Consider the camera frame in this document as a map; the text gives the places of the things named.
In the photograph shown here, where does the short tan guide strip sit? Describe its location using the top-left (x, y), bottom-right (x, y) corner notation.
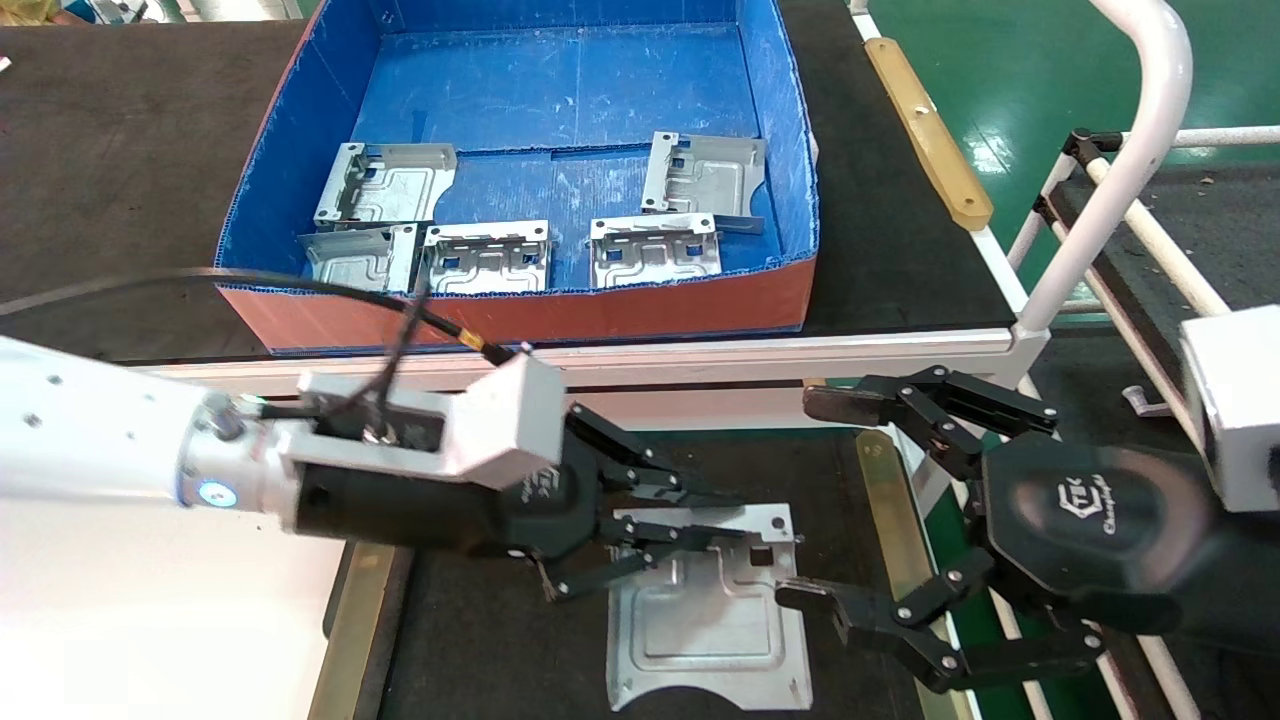
top-left (865, 37), bottom-right (994, 233)

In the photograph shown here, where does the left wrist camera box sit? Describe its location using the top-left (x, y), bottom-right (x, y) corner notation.
top-left (298, 352), bottom-right (569, 491)

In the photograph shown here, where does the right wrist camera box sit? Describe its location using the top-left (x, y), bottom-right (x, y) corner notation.
top-left (1180, 305), bottom-right (1280, 513)

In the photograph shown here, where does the white horizontal cart rod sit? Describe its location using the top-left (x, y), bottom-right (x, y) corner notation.
top-left (1118, 126), bottom-right (1280, 151)

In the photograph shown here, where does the black tube clamp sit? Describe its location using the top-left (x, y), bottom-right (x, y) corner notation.
top-left (1062, 128), bottom-right (1123, 169)

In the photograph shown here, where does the blue corrugated plastic box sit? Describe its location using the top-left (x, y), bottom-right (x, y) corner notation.
top-left (213, 0), bottom-right (821, 356)

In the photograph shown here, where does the thin white diagonal rod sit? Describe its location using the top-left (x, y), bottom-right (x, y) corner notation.
top-left (1008, 150), bottom-right (1081, 271)

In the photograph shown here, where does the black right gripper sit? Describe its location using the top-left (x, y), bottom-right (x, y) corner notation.
top-left (773, 365), bottom-right (1227, 696)

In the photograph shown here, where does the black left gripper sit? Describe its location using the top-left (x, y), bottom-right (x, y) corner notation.
top-left (295, 402), bottom-right (751, 603)

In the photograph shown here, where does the silver stamped metal bracket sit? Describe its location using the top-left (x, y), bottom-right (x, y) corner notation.
top-left (589, 213), bottom-right (723, 290)
top-left (314, 143), bottom-right (459, 232)
top-left (605, 503), bottom-right (813, 713)
top-left (298, 222), bottom-right (421, 294)
top-left (413, 220), bottom-right (554, 296)
top-left (641, 131), bottom-right (768, 235)

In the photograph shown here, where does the white table edge rail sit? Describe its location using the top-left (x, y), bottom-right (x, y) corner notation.
top-left (130, 328), bottom-right (1051, 403)

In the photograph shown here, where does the long tan guide strip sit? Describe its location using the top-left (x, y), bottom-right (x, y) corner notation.
top-left (308, 540), bottom-right (413, 720)
top-left (855, 430), bottom-right (976, 720)

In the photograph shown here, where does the white curved tube frame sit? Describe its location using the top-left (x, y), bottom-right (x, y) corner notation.
top-left (1015, 0), bottom-right (1196, 341)

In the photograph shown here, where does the large black table mat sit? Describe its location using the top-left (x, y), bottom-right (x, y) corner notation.
top-left (0, 0), bottom-right (1019, 371)

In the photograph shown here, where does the dark cart mat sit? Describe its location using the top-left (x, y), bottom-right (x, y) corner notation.
top-left (1050, 165), bottom-right (1280, 401)

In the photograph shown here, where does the cream cart rod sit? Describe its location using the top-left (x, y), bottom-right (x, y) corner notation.
top-left (1085, 155), bottom-right (1233, 319)

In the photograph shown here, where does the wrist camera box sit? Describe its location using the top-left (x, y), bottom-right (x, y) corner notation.
top-left (298, 352), bottom-right (569, 491)
top-left (1180, 305), bottom-right (1280, 513)

